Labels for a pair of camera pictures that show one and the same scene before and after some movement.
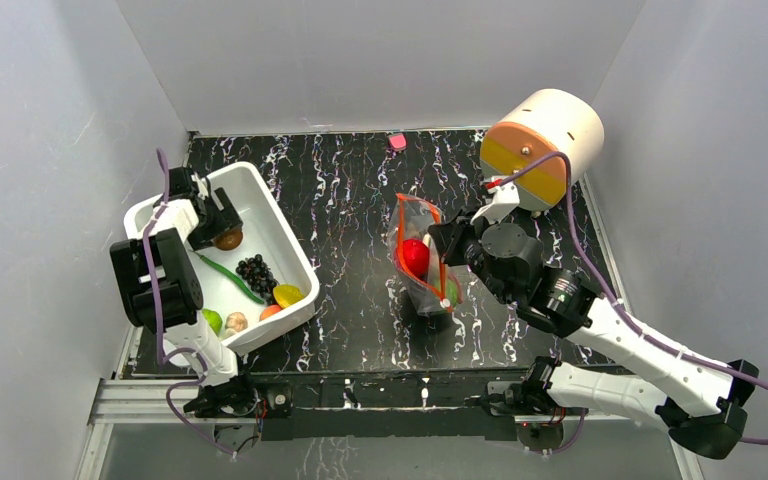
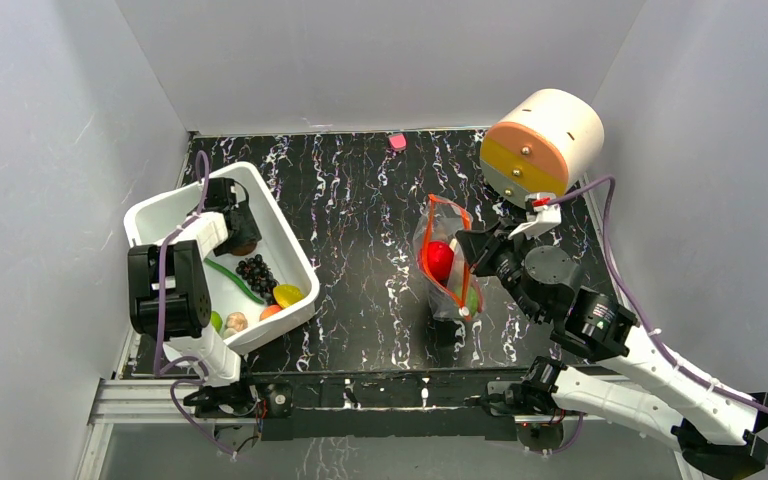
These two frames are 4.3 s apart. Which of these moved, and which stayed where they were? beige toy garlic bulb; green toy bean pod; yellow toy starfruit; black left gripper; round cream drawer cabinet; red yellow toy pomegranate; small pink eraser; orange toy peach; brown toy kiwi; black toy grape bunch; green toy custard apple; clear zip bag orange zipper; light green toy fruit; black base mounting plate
Moved: red yellow toy pomegranate; clear zip bag orange zipper; brown toy kiwi; black left gripper; green toy custard apple
Stayed: small pink eraser; yellow toy starfruit; round cream drawer cabinet; orange toy peach; green toy bean pod; black base mounting plate; black toy grape bunch; beige toy garlic bulb; light green toy fruit
